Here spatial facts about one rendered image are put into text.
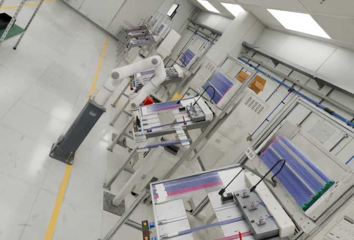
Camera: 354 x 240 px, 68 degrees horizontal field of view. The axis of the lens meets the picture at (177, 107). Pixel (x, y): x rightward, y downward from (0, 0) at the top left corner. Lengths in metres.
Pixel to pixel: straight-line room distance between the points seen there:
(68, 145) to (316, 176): 2.22
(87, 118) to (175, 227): 1.44
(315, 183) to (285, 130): 0.52
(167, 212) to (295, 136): 1.08
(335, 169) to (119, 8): 10.15
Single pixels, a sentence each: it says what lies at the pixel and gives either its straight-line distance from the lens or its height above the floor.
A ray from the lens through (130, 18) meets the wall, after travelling 11.21.
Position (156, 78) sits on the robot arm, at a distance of 2.52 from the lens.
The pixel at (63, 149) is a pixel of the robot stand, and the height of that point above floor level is 0.12.
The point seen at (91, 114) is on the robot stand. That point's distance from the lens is 2.71.
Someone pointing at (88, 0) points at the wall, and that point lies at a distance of 11.23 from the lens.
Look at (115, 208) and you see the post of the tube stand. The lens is 2.86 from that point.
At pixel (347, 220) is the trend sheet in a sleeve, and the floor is 1.48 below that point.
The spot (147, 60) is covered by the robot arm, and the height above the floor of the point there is 1.35.
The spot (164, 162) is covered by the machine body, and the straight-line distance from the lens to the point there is 2.92.
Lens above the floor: 1.71
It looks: 12 degrees down
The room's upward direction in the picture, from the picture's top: 38 degrees clockwise
